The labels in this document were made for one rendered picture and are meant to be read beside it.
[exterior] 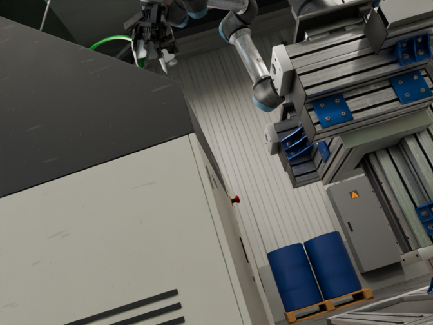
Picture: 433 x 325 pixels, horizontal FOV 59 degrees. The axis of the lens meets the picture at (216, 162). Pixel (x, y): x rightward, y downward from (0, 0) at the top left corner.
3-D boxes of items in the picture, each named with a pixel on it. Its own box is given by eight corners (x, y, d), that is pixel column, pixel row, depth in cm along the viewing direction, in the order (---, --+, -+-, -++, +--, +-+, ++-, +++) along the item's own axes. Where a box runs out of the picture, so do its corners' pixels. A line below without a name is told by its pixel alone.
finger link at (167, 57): (176, 63, 144) (171, 44, 147) (162, 68, 144) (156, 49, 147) (178, 68, 147) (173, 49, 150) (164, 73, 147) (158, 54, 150)
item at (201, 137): (197, 138, 103) (182, 88, 109) (182, 143, 103) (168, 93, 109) (227, 195, 161) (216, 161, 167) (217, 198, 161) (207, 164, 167)
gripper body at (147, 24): (149, 40, 127) (153, 2, 124) (131, 38, 132) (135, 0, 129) (165, 44, 133) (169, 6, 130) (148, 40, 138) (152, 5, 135)
